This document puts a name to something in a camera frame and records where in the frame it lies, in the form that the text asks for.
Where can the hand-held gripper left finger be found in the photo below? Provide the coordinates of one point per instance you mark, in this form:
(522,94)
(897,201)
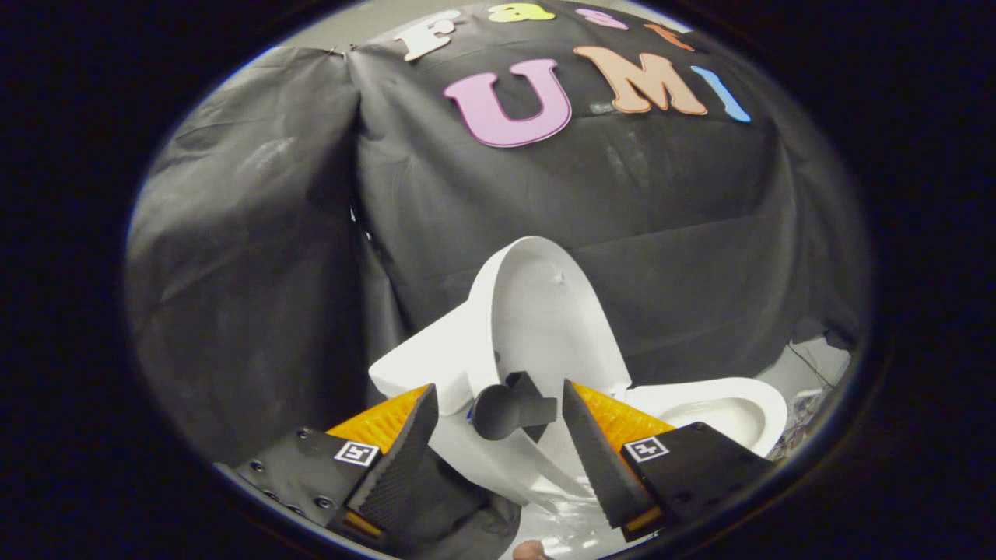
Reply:
(397,467)

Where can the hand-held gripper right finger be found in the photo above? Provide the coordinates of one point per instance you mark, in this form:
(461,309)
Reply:
(599,467)

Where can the white toilet lid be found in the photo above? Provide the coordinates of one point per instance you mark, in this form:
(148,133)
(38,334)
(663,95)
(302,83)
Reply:
(545,311)

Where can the white toilet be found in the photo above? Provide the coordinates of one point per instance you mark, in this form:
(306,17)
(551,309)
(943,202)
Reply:
(420,358)

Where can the white toilet seat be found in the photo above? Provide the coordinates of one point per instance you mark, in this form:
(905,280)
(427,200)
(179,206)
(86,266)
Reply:
(770,412)

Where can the black backdrop cloth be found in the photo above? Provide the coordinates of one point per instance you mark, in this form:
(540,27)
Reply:
(661,218)

